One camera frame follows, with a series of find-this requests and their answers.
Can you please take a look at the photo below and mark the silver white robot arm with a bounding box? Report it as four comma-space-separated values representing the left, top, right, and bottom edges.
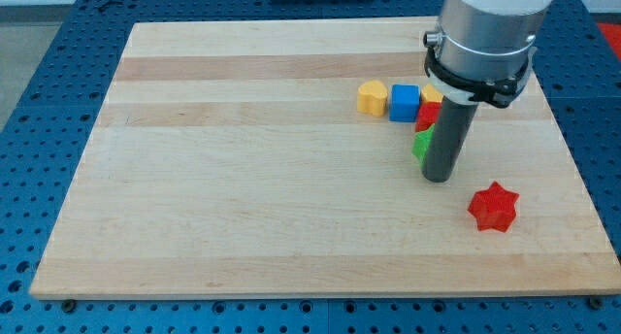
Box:
423, 0, 552, 109

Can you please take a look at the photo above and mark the green star block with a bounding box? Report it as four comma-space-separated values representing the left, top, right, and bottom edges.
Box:
411, 124, 435, 166

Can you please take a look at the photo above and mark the red star block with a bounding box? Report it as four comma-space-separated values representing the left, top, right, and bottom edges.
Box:
467, 182, 520, 233

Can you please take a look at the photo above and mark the wooden board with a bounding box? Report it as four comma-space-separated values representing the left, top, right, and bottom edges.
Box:
30, 17, 620, 300

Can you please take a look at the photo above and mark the yellow heart block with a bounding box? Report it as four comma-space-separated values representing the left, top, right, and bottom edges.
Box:
356, 80, 388, 117

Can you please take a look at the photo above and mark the blue cube block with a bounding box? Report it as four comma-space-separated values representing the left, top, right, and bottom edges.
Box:
389, 84, 420, 122

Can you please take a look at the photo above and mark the small yellow block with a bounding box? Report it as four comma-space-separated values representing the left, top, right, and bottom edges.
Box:
420, 83, 443, 103

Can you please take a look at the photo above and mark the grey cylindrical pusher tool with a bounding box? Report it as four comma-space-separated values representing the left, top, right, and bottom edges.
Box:
421, 98, 478, 183

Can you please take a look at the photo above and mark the black cable clamp ring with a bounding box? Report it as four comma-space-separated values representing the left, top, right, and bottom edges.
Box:
423, 46, 535, 110

